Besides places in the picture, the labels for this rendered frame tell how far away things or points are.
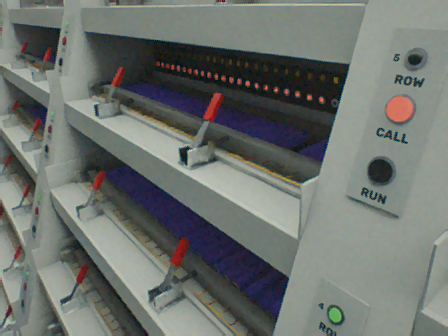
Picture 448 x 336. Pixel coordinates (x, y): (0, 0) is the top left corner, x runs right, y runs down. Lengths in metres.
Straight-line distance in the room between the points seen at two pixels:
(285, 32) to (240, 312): 0.32
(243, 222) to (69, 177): 0.56
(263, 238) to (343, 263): 0.08
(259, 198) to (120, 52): 0.55
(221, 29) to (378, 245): 0.27
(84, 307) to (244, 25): 0.61
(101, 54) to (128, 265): 0.44
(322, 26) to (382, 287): 0.20
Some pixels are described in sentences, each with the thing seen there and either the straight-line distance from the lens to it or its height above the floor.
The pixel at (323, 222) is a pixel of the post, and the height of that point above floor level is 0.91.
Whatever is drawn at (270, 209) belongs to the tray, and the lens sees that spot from 0.34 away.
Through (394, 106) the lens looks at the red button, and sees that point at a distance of 0.26.
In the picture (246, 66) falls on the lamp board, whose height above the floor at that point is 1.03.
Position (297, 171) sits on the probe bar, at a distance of 0.39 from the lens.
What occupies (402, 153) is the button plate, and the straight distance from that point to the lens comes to 0.26.
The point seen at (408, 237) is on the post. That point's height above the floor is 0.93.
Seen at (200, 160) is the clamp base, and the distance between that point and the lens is 0.43.
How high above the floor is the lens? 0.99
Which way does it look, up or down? 9 degrees down
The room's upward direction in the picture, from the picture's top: 14 degrees clockwise
